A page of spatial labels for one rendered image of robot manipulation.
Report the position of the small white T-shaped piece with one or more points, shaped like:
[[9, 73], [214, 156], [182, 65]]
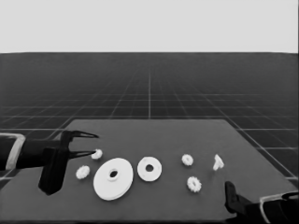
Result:
[[217, 163]]

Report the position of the small white toothed gear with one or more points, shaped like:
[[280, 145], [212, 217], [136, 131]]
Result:
[[79, 173], [190, 185], [94, 155], [184, 161]]

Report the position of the white round carrier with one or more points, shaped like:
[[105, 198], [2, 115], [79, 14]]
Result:
[[157, 173]]

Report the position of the large thick white disc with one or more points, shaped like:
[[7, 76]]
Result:
[[102, 183]]

